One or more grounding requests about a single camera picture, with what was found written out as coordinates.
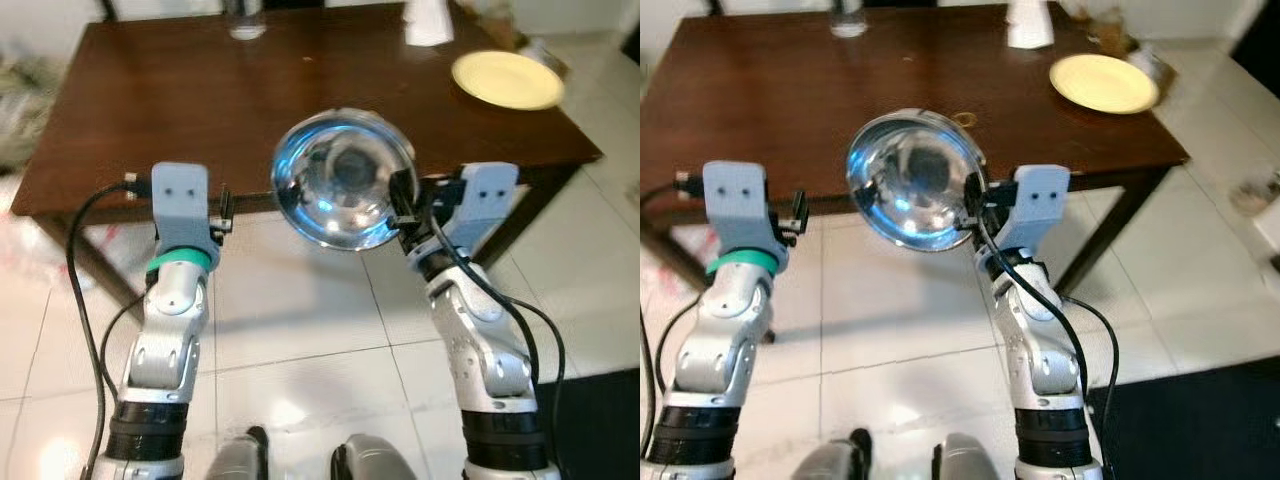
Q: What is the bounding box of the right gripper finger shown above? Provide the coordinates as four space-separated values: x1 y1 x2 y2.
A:
960 165 989 226
387 168 420 227

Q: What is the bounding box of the shiny steel bowl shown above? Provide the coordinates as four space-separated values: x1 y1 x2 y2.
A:
845 108 988 252
271 107 419 252

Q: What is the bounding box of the yellow plate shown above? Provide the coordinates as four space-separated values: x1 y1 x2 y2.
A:
450 50 567 112
1048 53 1162 115

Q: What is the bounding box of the white paper cup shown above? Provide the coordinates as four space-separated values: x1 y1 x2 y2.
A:
1004 0 1057 51
402 0 456 49

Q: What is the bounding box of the clear drinking glass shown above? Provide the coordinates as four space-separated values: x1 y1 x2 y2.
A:
224 0 269 42
827 0 870 40

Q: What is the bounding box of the robot left leg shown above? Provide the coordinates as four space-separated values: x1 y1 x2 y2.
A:
205 427 271 480
795 428 873 480

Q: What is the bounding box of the robot leg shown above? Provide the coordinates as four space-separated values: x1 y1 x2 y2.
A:
795 428 873 480
930 432 1016 480
205 427 271 480
330 433 416 480

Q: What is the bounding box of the robot right leg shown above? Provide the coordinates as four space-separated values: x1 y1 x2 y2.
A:
930 432 1016 480
330 433 416 480

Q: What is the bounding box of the black floor mat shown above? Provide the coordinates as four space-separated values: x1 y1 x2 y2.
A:
1085 357 1280 480
545 368 641 480

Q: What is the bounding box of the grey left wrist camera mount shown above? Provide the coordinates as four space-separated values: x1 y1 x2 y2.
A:
150 162 222 273
702 160 788 273

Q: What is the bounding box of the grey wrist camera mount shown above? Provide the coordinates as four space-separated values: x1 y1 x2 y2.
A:
993 165 1072 257
702 160 788 273
438 162 521 257
150 162 222 273

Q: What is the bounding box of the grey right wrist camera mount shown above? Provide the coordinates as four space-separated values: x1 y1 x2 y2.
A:
438 162 521 257
993 165 1072 257

